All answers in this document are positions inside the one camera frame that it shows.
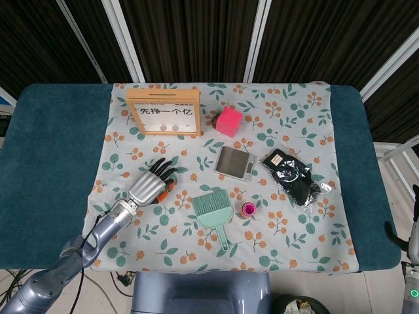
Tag silver digital kitchen scale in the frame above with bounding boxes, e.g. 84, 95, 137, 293
214, 146, 258, 183

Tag white metal rack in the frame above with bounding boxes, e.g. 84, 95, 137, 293
374, 135, 419, 197

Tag black gloves in plastic bag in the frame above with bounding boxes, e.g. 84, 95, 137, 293
258, 148, 337, 215

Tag black power plug with cord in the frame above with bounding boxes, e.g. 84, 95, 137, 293
109, 271, 136, 297

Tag black waste bin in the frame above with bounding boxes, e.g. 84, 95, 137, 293
273, 294, 328, 314

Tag dark electronic device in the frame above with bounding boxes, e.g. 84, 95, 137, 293
0, 111, 14, 138

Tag floral printed tablecloth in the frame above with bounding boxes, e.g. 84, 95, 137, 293
81, 81, 359, 273

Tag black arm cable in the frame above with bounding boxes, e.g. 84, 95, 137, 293
73, 211, 111, 314

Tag pink foam cube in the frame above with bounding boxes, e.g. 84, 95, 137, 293
214, 106, 244, 137

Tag orange nested cup stack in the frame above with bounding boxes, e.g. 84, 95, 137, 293
241, 201, 257, 218

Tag black floor cables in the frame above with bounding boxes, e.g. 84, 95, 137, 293
0, 268, 40, 310

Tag blue-grey robot torso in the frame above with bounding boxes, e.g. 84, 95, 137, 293
130, 271, 272, 314

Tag white partition frame post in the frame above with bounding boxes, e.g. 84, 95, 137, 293
359, 42, 419, 102
55, 0, 109, 83
101, 0, 147, 83
244, 0, 272, 83

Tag blue and white board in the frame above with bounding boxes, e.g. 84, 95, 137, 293
0, 85, 17, 111

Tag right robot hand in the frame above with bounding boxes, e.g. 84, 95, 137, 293
384, 184, 419, 266

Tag mint green hand brush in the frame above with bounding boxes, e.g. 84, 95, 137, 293
191, 190, 234, 252

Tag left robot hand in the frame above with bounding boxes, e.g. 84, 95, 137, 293
127, 157, 179, 207

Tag wooden money box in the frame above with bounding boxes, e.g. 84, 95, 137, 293
126, 87, 203, 137

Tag teal table cover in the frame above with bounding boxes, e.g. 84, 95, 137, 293
0, 83, 403, 272

